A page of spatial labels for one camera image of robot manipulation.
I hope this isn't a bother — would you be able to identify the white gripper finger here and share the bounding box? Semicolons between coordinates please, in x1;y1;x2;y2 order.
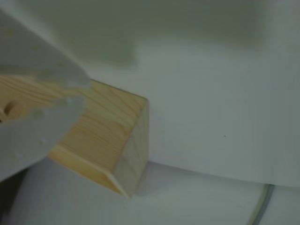
0;95;85;182
0;7;90;88

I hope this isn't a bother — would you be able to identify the light wooden box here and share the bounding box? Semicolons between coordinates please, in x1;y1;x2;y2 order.
0;75;150;199

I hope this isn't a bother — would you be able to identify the thin grey cable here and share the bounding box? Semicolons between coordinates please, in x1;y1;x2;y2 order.
252;184;275;225

